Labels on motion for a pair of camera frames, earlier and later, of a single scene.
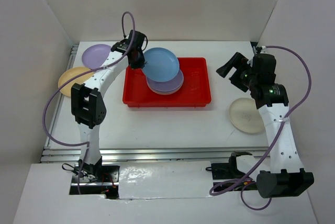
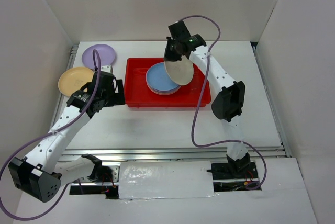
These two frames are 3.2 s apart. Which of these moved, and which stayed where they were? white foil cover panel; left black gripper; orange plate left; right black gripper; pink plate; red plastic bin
Moved: left black gripper; right black gripper
Stayed: red plastic bin; white foil cover panel; pink plate; orange plate left
